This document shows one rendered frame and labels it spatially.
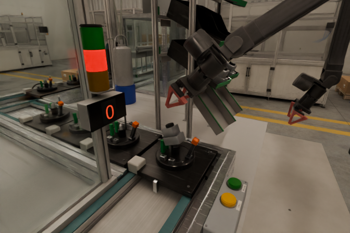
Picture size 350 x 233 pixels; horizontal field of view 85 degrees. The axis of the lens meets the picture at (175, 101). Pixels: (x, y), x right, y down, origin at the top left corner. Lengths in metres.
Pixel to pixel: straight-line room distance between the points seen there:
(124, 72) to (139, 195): 1.02
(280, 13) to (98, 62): 0.44
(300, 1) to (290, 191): 0.62
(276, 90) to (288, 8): 4.15
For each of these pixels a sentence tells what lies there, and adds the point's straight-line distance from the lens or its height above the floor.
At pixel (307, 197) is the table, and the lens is 0.87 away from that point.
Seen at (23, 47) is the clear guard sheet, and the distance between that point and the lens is 0.47.
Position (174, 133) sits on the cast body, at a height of 1.08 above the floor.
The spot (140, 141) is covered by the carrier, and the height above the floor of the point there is 0.97.
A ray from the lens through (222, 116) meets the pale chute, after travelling 0.93.
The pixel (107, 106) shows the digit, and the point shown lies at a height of 1.22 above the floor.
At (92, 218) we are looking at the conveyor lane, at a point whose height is 0.93.
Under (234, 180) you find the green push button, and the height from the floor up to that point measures 0.97.
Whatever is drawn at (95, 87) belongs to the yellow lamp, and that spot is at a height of 1.27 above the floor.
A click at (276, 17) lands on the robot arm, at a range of 0.55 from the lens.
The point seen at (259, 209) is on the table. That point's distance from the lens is 0.76.
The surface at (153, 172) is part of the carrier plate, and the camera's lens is 0.67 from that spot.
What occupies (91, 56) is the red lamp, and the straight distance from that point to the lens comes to 0.49.
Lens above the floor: 1.40
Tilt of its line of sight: 20 degrees down
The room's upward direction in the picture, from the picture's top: straight up
